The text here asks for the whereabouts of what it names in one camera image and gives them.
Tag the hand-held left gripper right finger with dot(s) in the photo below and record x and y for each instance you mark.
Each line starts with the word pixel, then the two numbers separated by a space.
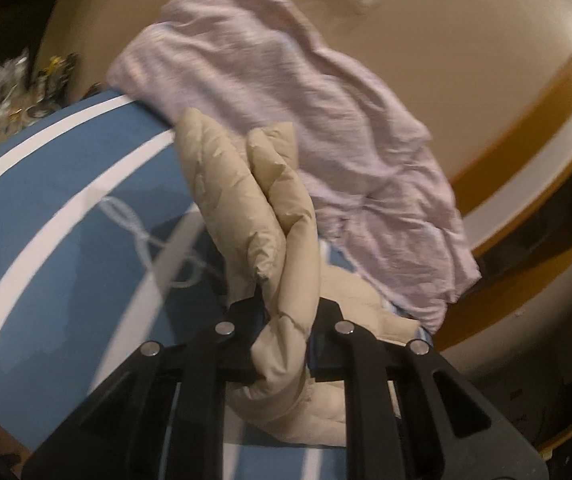
pixel 323 350

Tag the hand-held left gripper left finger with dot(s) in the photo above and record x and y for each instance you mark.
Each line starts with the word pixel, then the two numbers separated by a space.
pixel 238 340

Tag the beige quilted down jacket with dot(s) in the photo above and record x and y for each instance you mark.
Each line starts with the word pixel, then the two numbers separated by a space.
pixel 266 210

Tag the blue white-striped bed sheet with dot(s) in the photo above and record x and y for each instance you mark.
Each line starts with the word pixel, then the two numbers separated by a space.
pixel 66 210

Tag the lilac floral duvet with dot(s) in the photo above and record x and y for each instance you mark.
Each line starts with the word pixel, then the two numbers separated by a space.
pixel 276 85

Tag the dark panelled door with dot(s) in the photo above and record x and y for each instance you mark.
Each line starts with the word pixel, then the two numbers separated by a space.
pixel 556 215

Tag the bedside clutter items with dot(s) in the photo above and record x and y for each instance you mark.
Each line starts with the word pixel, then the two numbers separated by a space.
pixel 11 90

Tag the wooden door frame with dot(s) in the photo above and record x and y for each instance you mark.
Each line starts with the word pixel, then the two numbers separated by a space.
pixel 516 135

